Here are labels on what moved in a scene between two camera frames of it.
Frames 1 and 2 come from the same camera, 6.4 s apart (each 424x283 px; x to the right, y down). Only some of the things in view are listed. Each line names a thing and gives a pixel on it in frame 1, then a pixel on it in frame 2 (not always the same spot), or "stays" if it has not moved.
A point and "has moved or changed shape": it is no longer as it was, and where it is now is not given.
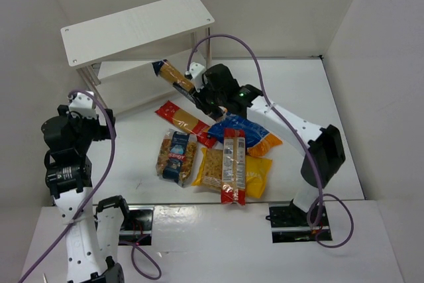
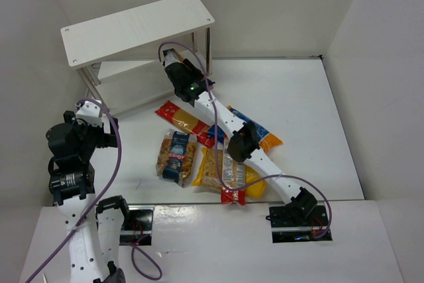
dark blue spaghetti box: x=179 y=79 has moved or changed shape
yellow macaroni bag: x=209 y=173 stays
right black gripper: x=197 y=98 -> x=175 y=68
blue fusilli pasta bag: x=176 y=155 stays
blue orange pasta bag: x=257 y=138 stays
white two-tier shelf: x=119 y=50 stays
